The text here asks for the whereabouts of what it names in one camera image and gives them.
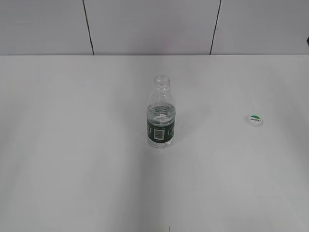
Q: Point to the clear plastic water bottle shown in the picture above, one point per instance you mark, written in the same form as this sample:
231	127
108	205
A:
161	114

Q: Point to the white green bottle cap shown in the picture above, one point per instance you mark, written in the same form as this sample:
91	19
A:
254	120

